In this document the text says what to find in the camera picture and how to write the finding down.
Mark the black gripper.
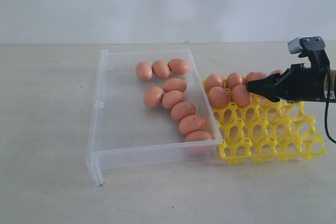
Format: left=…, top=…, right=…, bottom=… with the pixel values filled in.
left=247, top=63, right=335, bottom=103

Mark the brown egg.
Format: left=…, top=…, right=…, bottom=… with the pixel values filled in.
left=178, top=114, right=206, bottom=135
left=168, top=58, right=189, bottom=75
left=205, top=74, right=223, bottom=93
left=184, top=130, right=213, bottom=154
left=245, top=72, right=268, bottom=86
left=231, top=84, right=251, bottom=108
left=269, top=69, right=284, bottom=75
left=208, top=87, right=229, bottom=109
left=135, top=62, right=153, bottom=81
left=152, top=60, right=170, bottom=79
left=226, top=72, right=244, bottom=90

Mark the yellow plastic egg tray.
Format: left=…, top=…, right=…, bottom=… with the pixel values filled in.
left=213, top=94, right=327, bottom=164

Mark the brown egg third row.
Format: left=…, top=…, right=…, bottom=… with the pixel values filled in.
left=171, top=101, right=196, bottom=121

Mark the clear plastic tray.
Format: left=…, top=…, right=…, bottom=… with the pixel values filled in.
left=86, top=49, right=222, bottom=186

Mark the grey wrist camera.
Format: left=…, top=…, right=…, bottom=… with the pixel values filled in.
left=287, top=36, right=325, bottom=58

